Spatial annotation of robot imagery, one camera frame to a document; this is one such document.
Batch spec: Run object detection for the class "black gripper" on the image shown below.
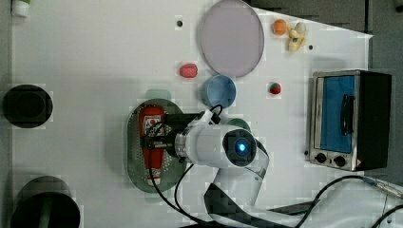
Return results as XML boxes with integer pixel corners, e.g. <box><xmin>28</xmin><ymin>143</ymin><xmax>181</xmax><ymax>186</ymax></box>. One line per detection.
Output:
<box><xmin>141</xmin><ymin>133</ymin><xmax>176</xmax><ymax>156</ymax></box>

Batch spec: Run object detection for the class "red ketchup bottle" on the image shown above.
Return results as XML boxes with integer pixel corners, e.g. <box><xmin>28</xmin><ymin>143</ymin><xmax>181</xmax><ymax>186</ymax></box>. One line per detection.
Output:
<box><xmin>138</xmin><ymin>105</ymin><xmax>164</xmax><ymax>186</ymax></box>

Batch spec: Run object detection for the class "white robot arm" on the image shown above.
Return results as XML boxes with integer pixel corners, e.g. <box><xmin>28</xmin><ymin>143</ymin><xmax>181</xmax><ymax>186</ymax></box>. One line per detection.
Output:
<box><xmin>140</xmin><ymin>122</ymin><xmax>402</xmax><ymax>228</ymax></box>

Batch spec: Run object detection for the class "green oval strainer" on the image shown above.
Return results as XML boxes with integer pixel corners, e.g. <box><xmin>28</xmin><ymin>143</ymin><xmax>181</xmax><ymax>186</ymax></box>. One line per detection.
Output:
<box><xmin>125</xmin><ymin>89</ymin><xmax>186</xmax><ymax>194</ymax></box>

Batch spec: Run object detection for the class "blue plastic cup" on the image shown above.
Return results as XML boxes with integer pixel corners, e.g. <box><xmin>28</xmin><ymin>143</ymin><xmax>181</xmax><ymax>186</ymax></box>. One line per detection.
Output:
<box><xmin>201</xmin><ymin>75</ymin><xmax>237</xmax><ymax>108</ymax></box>

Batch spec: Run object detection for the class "green plastic cup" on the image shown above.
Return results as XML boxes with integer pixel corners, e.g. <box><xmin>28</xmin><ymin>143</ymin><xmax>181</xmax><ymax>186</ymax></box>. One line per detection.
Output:
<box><xmin>225</xmin><ymin>118</ymin><xmax>251</xmax><ymax>131</ymax></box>

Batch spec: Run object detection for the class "light red toy strawberry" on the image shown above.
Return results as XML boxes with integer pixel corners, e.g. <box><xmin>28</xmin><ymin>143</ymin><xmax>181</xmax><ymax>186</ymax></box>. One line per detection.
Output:
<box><xmin>179</xmin><ymin>64</ymin><xmax>198</xmax><ymax>78</ymax></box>

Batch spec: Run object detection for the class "dark red toy strawberry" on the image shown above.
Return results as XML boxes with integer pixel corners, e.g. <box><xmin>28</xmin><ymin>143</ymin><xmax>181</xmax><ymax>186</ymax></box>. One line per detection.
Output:
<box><xmin>269</xmin><ymin>83</ymin><xmax>281</xmax><ymax>95</ymax></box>

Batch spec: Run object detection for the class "large grey round plate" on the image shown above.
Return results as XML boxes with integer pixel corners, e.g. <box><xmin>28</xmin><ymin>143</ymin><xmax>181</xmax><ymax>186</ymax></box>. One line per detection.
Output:
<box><xmin>200</xmin><ymin>0</ymin><xmax>264</xmax><ymax>77</ymax></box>

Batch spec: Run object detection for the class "orange toy fruit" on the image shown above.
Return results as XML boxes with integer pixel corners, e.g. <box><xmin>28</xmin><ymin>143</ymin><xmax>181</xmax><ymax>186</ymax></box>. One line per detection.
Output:
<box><xmin>272</xmin><ymin>19</ymin><xmax>287</xmax><ymax>36</ymax></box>

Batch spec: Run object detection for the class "peeled toy banana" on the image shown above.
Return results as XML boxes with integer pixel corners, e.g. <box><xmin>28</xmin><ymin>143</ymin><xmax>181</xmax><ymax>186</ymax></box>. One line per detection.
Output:
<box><xmin>288</xmin><ymin>22</ymin><xmax>306</xmax><ymax>52</ymax></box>

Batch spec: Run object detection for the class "silver toaster oven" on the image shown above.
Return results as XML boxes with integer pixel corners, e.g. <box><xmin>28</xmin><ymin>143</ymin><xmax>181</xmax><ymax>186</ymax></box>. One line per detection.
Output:
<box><xmin>309</xmin><ymin>69</ymin><xmax>392</xmax><ymax>172</ymax></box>

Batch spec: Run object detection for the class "green white bottle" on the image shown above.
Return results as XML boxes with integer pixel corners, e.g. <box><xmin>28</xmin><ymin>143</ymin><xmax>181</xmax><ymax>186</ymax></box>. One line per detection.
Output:
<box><xmin>11</xmin><ymin>0</ymin><xmax>30</xmax><ymax>18</ymax></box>

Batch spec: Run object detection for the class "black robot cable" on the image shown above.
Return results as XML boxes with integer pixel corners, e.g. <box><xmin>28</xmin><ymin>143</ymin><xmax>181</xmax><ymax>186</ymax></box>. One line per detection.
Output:
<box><xmin>147</xmin><ymin>148</ymin><xmax>403</xmax><ymax>228</ymax></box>

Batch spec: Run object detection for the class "black round mount lower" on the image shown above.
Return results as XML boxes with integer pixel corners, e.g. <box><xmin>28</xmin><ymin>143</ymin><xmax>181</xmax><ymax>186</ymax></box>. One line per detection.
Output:
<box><xmin>10</xmin><ymin>176</ymin><xmax>81</xmax><ymax>228</ymax></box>

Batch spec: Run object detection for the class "black round mount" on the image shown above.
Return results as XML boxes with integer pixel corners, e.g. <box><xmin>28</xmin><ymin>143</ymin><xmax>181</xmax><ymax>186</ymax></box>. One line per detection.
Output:
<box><xmin>10</xmin><ymin>176</ymin><xmax>81</xmax><ymax>228</ymax></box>
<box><xmin>2</xmin><ymin>85</ymin><xmax>53</xmax><ymax>128</ymax></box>

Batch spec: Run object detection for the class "black round mount upper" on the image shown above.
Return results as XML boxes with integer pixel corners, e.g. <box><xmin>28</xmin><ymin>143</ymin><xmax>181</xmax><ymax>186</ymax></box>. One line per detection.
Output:
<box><xmin>2</xmin><ymin>85</ymin><xmax>53</xmax><ymax>128</ymax></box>

